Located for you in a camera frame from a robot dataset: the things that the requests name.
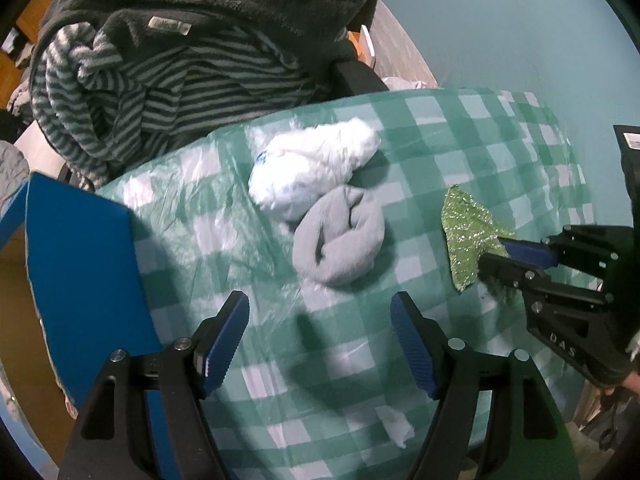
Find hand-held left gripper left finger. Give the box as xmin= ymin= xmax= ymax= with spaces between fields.
xmin=57 ymin=290 xmax=251 ymax=480

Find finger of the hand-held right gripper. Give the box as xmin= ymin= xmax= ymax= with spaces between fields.
xmin=477 ymin=254 xmax=615 ymax=311
xmin=500 ymin=225 xmax=637 ymax=281

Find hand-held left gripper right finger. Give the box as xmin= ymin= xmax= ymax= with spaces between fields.
xmin=390 ymin=291 xmax=581 ymax=480

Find green sparkly cloth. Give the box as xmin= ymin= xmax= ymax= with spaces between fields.
xmin=441 ymin=185 xmax=516 ymax=293

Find grey sock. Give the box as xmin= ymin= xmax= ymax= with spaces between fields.
xmin=292 ymin=185 xmax=387 ymax=288

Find blue-rimmed cardboard box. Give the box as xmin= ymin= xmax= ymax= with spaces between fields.
xmin=0 ymin=172 xmax=201 ymax=480

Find person's right hand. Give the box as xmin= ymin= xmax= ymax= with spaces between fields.
xmin=606 ymin=371 xmax=640 ymax=397

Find white paper scrap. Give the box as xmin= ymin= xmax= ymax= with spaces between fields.
xmin=375 ymin=405 xmax=417 ymax=448

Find person's green trousers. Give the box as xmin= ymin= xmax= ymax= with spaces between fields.
xmin=470 ymin=360 xmax=576 ymax=480

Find green checked tablecloth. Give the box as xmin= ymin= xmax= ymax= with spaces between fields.
xmin=95 ymin=87 xmax=596 ymax=480

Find white sock bundle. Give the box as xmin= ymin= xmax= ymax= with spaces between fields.
xmin=247 ymin=117 xmax=382 ymax=223

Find crumpled white plastic bag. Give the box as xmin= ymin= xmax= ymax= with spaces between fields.
xmin=382 ymin=76 xmax=431 ymax=92

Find black office chair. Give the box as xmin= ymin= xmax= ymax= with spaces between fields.
xmin=300 ymin=0 xmax=392 ymax=98

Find grey striped garment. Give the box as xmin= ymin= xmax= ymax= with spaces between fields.
xmin=30 ymin=22 xmax=326 ymax=191

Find white bed mattress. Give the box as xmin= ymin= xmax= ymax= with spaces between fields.
xmin=15 ymin=120 xmax=66 ymax=171

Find grey puffer jacket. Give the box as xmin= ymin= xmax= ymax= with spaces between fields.
xmin=0 ymin=140 xmax=30 ymax=196

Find wooden wardrobe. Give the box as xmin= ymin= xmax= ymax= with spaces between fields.
xmin=0 ymin=0 xmax=58 ymax=111

